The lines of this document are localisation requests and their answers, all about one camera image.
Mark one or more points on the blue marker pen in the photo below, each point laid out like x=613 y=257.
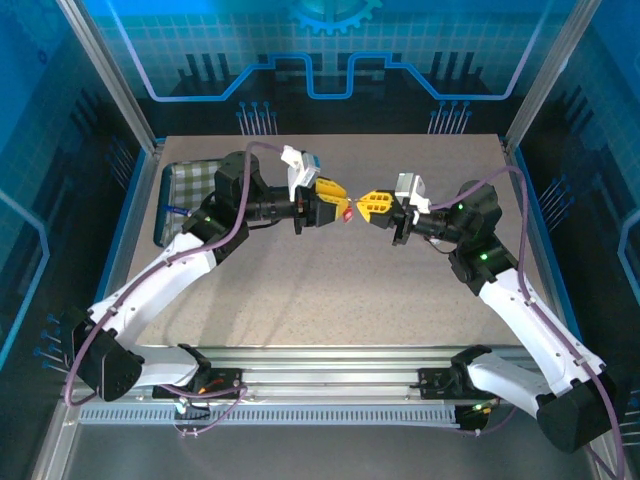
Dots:
x=179 y=209

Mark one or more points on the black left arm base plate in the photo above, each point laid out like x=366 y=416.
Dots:
x=225 y=385

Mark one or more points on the green checked cloth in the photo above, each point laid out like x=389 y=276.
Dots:
x=192 y=177

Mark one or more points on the grey metal front panel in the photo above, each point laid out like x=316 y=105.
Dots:
x=325 y=455

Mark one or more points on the aluminium table side rail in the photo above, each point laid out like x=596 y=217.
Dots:
x=144 y=185
x=522 y=185

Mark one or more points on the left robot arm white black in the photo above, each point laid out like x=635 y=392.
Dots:
x=150 y=285

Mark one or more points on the aluminium front rail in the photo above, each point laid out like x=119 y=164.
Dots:
x=325 y=370

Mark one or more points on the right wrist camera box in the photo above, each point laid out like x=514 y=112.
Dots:
x=410 y=187

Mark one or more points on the small black electronics board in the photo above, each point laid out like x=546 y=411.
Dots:
x=192 y=407
x=472 y=419

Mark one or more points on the red plastic key tag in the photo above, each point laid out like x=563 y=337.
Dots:
x=348 y=215

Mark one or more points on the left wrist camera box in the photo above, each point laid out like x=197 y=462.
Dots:
x=302 y=165

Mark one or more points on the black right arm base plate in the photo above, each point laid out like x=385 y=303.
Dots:
x=435 y=384

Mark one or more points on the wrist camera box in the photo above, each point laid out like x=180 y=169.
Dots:
x=410 y=187
x=302 y=165

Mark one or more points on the teal plastic tray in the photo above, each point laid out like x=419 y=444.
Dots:
x=161 y=220

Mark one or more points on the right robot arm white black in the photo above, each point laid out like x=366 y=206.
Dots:
x=525 y=325

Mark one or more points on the aluminium frame post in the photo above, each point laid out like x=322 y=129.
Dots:
x=107 y=75
x=550 y=75

